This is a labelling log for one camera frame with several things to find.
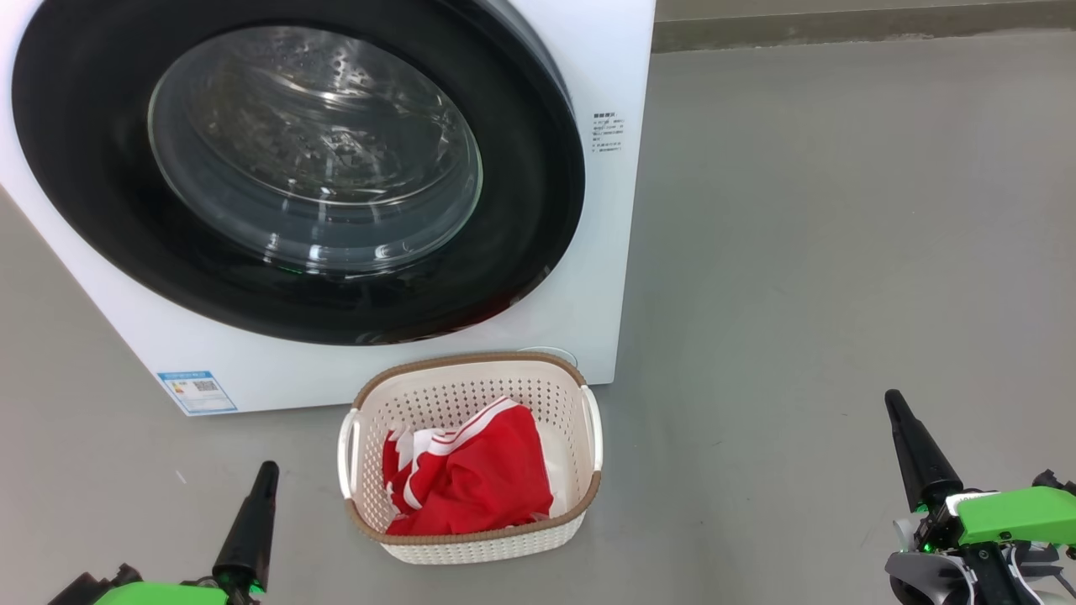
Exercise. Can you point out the blue white energy label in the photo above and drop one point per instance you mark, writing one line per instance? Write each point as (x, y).
(196, 391)

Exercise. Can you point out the cream perforated laundry basket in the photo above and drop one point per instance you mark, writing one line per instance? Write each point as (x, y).
(471, 382)

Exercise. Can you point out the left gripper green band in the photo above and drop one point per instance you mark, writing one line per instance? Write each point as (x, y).
(160, 594)

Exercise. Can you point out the dark grey glass washer door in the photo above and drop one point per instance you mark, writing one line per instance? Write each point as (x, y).
(101, 210)

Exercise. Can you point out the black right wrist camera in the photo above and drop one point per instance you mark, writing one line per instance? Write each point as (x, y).
(1055, 481)

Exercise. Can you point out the red basketball jersey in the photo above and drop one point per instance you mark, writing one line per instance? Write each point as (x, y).
(487, 479)

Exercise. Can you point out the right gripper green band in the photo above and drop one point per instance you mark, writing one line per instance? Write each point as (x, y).
(1009, 517)

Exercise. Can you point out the small printed text sticker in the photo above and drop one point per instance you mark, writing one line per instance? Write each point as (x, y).
(608, 132)

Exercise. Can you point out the white front-load washing machine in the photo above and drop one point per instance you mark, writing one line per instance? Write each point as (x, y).
(605, 277)

